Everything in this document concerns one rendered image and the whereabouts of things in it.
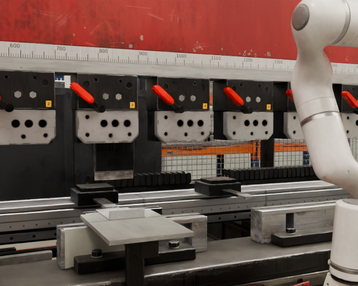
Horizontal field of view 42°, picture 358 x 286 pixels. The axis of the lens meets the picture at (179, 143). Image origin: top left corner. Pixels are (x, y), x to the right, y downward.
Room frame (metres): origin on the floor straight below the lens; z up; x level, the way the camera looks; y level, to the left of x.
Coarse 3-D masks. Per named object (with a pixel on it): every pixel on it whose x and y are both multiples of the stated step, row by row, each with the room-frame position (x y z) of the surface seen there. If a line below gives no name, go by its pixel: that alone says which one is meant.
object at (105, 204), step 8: (80, 184) 1.39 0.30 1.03; (88, 184) 1.39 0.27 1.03; (96, 184) 1.39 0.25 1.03; (104, 184) 1.39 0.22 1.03; (72, 192) 1.37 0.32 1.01; (80, 192) 1.31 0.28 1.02; (88, 192) 1.32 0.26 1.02; (96, 192) 1.32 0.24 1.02; (104, 192) 1.33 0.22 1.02; (112, 192) 1.34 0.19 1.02; (72, 200) 1.37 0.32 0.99; (80, 200) 1.30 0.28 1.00; (88, 200) 1.31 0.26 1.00; (96, 200) 1.28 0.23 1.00; (104, 200) 1.29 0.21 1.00; (112, 200) 1.34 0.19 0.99; (104, 208) 1.20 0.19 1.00
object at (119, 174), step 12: (96, 144) 1.14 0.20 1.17; (108, 144) 1.15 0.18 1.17; (120, 144) 1.17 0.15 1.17; (132, 144) 1.18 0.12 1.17; (96, 156) 1.14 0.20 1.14; (108, 156) 1.15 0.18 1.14; (120, 156) 1.17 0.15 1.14; (132, 156) 1.18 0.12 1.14; (96, 168) 1.14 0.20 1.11; (108, 168) 1.15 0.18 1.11; (120, 168) 1.17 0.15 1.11; (132, 168) 1.18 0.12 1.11
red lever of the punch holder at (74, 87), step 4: (72, 84) 1.05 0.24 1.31; (76, 84) 1.05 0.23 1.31; (72, 88) 1.05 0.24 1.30; (76, 88) 1.05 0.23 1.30; (80, 88) 1.05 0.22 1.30; (76, 92) 1.06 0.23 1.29; (80, 92) 1.05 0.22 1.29; (84, 92) 1.06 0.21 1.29; (88, 92) 1.06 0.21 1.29; (80, 96) 1.06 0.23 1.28; (84, 96) 1.06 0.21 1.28; (88, 96) 1.06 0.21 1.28; (92, 96) 1.07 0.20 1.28; (84, 100) 1.07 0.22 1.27; (88, 100) 1.06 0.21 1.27; (92, 100) 1.06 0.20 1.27; (92, 104) 1.08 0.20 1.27; (96, 104) 1.07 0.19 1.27; (96, 108) 1.08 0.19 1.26; (100, 108) 1.07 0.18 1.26; (104, 108) 1.07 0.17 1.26; (100, 112) 1.07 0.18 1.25
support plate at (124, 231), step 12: (84, 216) 1.10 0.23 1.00; (96, 216) 1.10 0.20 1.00; (144, 216) 1.10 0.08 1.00; (96, 228) 0.98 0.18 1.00; (108, 228) 0.98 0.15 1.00; (120, 228) 0.98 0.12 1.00; (132, 228) 0.98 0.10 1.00; (144, 228) 0.98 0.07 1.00; (156, 228) 0.98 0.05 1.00; (168, 228) 0.98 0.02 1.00; (180, 228) 0.98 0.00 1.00; (108, 240) 0.88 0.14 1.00; (120, 240) 0.89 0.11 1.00; (132, 240) 0.90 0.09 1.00; (144, 240) 0.90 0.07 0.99; (156, 240) 0.92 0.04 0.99
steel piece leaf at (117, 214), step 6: (114, 210) 1.16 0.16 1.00; (120, 210) 1.06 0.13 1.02; (126, 210) 1.07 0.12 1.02; (132, 210) 1.07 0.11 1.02; (138, 210) 1.08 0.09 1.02; (108, 216) 1.09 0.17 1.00; (114, 216) 1.06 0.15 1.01; (120, 216) 1.06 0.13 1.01; (126, 216) 1.07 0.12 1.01; (132, 216) 1.07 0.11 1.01; (138, 216) 1.08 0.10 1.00
